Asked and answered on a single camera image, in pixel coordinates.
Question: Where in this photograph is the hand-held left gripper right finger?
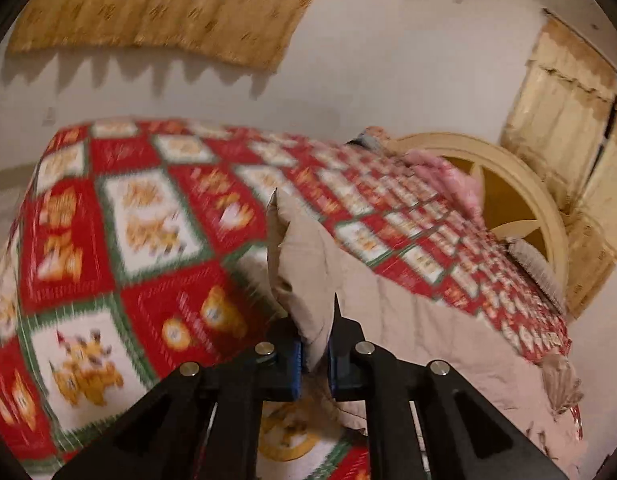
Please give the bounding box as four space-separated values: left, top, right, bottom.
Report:
327 294 569 480

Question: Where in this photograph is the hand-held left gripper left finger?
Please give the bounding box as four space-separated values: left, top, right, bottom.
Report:
52 317 305 480

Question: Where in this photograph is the beige puffer jacket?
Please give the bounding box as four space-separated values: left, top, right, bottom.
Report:
266 189 585 480

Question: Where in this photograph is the red bear print bedspread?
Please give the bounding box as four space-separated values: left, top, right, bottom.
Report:
0 119 584 480

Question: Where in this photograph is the pink floral quilt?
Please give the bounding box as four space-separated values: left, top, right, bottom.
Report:
361 126 486 228

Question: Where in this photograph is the striped pillow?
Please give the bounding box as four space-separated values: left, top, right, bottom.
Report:
508 238 569 311

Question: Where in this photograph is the cream wooden headboard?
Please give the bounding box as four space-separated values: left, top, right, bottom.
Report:
385 132 570 317

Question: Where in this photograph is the yellow patterned curtain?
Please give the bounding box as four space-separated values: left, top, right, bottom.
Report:
6 0 339 73
498 7 617 321

